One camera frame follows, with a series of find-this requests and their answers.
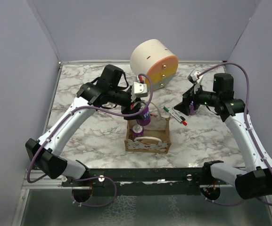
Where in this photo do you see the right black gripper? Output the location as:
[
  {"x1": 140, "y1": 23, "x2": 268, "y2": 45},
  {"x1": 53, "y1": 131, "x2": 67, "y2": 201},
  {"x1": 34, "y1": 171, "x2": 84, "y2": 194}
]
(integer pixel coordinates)
[{"x1": 174, "y1": 81, "x2": 220, "y2": 115}]

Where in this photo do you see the purple soda can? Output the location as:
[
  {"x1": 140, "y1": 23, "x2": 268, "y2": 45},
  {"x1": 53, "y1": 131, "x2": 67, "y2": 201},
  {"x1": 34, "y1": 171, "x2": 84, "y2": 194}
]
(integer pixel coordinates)
[
  {"x1": 132, "y1": 124, "x2": 144, "y2": 137},
  {"x1": 190, "y1": 103, "x2": 196, "y2": 115},
  {"x1": 136, "y1": 101, "x2": 151, "y2": 126}
]

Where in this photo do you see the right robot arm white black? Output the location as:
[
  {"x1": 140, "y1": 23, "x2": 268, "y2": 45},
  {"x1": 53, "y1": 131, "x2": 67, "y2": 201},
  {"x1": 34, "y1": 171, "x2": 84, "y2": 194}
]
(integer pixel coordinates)
[{"x1": 174, "y1": 72, "x2": 272, "y2": 200}]

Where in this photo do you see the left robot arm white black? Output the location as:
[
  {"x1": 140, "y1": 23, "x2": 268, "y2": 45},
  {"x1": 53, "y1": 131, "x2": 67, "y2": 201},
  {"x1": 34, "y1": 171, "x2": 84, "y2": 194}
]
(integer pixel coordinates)
[{"x1": 25, "y1": 65, "x2": 152, "y2": 186}]

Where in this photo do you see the red capped marker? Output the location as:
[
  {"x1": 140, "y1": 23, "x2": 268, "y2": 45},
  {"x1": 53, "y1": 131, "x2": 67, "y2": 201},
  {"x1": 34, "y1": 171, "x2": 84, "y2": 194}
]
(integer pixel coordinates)
[{"x1": 173, "y1": 112, "x2": 187, "y2": 126}]

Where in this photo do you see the green capped marker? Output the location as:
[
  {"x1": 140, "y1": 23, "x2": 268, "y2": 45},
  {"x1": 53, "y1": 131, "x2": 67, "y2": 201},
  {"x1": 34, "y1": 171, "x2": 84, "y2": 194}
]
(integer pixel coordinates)
[{"x1": 163, "y1": 106, "x2": 175, "y2": 117}]

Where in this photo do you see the round pastel drawer cabinet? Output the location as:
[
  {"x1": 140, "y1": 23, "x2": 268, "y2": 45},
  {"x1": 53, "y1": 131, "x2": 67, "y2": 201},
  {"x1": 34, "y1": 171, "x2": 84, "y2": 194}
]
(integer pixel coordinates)
[{"x1": 130, "y1": 39, "x2": 179, "y2": 90}]

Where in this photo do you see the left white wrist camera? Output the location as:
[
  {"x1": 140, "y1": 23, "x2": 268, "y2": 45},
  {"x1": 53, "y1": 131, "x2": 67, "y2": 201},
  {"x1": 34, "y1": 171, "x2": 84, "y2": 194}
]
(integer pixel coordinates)
[{"x1": 131, "y1": 81, "x2": 148, "y2": 102}]

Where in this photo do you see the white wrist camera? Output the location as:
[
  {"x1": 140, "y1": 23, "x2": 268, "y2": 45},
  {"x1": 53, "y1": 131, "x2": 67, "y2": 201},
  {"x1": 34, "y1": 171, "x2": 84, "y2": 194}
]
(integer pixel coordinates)
[
  {"x1": 131, "y1": 81, "x2": 148, "y2": 102},
  {"x1": 187, "y1": 70, "x2": 204, "y2": 94}
]

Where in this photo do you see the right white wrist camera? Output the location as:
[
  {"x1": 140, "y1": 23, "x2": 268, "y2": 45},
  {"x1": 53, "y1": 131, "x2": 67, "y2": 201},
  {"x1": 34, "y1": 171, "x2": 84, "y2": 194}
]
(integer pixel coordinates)
[{"x1": 187, "y1": 70, "x2": 204, "y2": 94}]

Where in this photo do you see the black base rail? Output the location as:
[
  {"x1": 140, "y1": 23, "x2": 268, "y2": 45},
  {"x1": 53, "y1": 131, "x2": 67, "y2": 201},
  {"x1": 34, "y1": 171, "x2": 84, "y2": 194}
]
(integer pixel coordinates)
[{"x1": 62, "y1": 167, "x2": 225, "y2": 196}]

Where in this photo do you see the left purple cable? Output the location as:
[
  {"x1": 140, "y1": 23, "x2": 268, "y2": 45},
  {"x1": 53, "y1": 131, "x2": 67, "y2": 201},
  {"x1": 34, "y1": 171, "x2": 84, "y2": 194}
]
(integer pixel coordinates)
[{"x1": 26, "y1": 73, "x2": 154, "y2": 208}]

